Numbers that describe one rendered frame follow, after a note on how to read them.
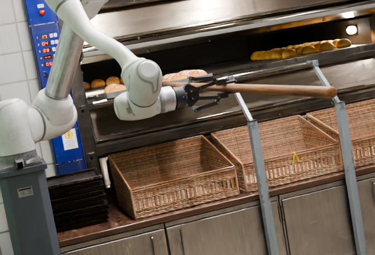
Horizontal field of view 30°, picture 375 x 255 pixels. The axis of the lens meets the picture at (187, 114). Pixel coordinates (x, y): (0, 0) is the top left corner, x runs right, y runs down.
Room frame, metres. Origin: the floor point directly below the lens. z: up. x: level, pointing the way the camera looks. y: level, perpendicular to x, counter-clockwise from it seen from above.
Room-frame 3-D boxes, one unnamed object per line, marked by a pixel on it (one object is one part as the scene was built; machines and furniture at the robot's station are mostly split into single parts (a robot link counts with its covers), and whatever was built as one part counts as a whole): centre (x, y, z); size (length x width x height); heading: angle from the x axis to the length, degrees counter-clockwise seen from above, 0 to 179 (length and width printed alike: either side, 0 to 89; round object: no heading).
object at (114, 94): (3.66, 0.15, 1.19); 0.55 x 0.36 x 0.03; 105
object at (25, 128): (2.85, 0.71, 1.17); 0.18 x 0.16 x 0.22; 141
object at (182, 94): (2.48, -0.01, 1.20); 0.09 x 0.07 x 0.08; 105
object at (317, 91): (2.57, -0.14, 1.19); 1.71 x 0.03 x 0.03; 15
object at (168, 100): (2.46, 0.07, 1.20); 0.09 x 0.06 x 0.09; 15
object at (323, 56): (4.03, -0.34, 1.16); 1.80 x 0.06 x 0.04; 105
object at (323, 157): (3.76, -0.43, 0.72); 0.56 x 0.49 x 0.28; 104
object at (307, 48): (4.59, -0.79, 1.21); 0.61 x 0.48 x 0.06; 15
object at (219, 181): (3.61, 0.14, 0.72); 0.56 x 0.49 x 0.28; 106
